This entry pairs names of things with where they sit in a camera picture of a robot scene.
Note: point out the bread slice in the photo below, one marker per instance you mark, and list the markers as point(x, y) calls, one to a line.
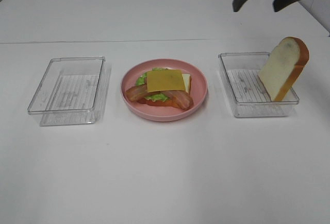
point(283, 67)
point(187, 82)

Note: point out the yellow cheese slice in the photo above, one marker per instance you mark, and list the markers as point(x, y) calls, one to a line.
point(164, 80)

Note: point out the pink bacon strip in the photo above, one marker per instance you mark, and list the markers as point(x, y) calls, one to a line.
point(178, 99)

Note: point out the green lettuce leaf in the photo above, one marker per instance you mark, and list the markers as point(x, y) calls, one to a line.
point(155, 97)

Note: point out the dark bacon strip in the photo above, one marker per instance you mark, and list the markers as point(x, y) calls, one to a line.
point(137, 92)

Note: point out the clear right plastic tray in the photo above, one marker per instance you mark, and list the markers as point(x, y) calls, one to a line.
point(246, 94)

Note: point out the clear plastic tray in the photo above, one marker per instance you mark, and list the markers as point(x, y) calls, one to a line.
point(72, 91)
point(246, 94)

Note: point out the pink round plate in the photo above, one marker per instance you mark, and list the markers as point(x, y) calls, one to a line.
point(198, 92)

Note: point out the clear left plastic tray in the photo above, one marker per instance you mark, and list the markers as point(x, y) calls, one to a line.
point(72, 91)

